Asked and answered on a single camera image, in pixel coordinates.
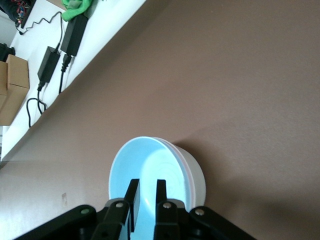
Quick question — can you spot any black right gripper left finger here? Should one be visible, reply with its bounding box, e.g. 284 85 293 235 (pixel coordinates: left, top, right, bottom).
14 178 141 240

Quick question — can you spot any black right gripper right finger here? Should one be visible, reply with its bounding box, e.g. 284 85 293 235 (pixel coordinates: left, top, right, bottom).
152 179 256 240

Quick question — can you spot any light blue bowl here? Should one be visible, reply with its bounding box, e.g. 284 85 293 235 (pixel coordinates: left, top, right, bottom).
109 136 191 240

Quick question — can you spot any white bowl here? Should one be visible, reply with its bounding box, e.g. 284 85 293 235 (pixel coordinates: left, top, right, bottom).
164 141 207 210

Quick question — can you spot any cardboard box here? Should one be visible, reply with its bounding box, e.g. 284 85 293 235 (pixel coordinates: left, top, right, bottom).
0 54 31 126

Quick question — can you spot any brown table cover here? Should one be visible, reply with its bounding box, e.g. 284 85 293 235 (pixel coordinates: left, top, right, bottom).
0 0 320 240

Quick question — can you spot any small black power brick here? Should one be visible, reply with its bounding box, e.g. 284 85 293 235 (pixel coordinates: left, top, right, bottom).
37 45 62 84

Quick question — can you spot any large black power brick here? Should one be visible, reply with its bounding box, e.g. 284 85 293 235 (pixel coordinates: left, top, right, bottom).
60 13 89 57

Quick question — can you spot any green cloth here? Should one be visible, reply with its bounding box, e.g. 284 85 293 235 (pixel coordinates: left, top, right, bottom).
60 0 97 22

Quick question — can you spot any dark electronics board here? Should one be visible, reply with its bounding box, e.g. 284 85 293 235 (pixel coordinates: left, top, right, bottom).
0 0 38 29

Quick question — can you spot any looped black cable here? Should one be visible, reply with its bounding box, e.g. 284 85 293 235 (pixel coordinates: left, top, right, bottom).
25 81 49 129

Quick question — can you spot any black cable with plug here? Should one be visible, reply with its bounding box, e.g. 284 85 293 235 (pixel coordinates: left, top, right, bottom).
58 53 74 95

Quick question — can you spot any zigzag black cable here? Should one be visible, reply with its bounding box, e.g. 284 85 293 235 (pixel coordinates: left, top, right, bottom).
18 10 64 50

